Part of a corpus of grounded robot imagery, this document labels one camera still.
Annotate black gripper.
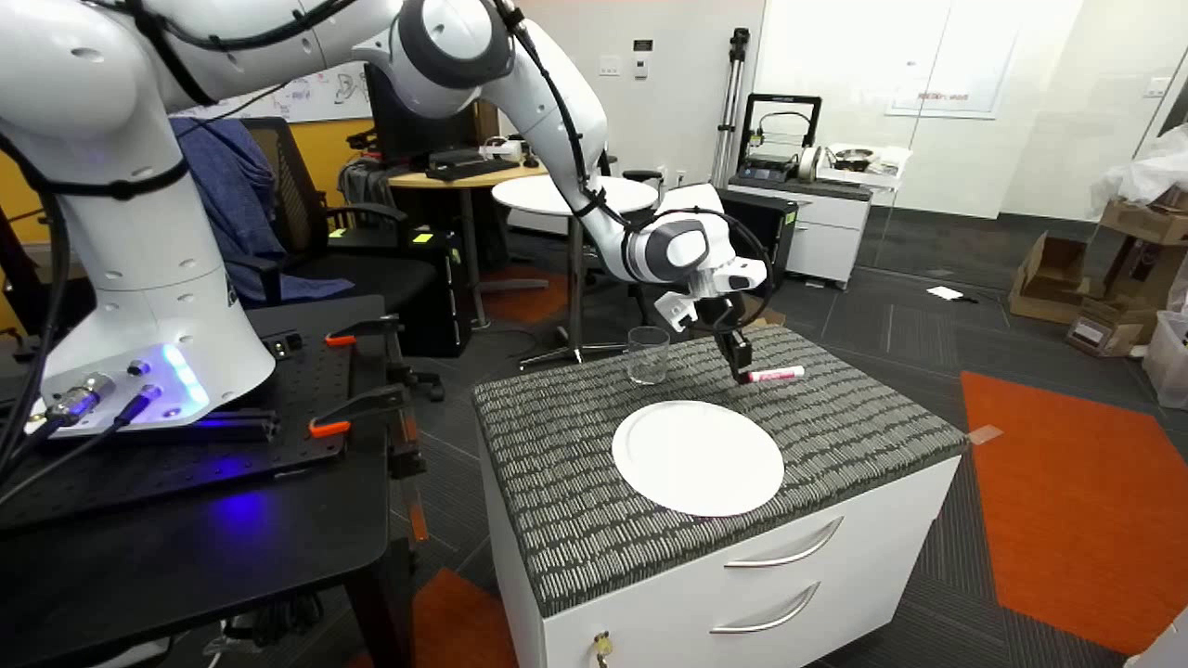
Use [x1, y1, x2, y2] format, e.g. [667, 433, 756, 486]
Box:
[653, 257, 767, 378]

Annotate orange capped sharpie marker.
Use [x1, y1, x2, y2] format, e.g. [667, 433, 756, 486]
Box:
[740, 363, 804, 385]

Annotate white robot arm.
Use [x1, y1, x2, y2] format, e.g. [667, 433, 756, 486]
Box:
[0, 0, 767, 436]

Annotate clear glass cup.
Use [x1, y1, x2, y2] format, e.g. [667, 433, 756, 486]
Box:
[622, 328, 671, 385]

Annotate white round plate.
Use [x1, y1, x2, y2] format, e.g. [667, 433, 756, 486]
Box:
[611, 402, 784, 517]

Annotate white cabinet with printer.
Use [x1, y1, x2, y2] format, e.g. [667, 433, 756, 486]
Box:
[720, 93, 908, 286]

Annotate grey patterned table mat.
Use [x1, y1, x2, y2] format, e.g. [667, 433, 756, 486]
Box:
[472, 324, 964, 612]

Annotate white round side table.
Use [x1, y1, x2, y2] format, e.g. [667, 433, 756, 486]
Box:
[493, 174, 620, 372]

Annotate white drawer cabinet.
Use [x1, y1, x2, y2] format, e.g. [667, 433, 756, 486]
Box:
[481, 459, 957, 668]

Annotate black perforated robot table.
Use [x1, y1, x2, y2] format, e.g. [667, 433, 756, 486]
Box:
[0, 293, 430, 668]

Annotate blue jacket on chair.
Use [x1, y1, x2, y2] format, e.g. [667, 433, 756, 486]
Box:
[172, 119, 352, 303]

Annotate orange handled clamp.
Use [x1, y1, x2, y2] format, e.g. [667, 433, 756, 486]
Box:
[324, 310, 399, 349]
[304, 385, 418, 444]

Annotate cardboard boxes by wall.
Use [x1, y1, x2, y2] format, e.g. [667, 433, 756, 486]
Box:
[1006, 182, 1188, 355]

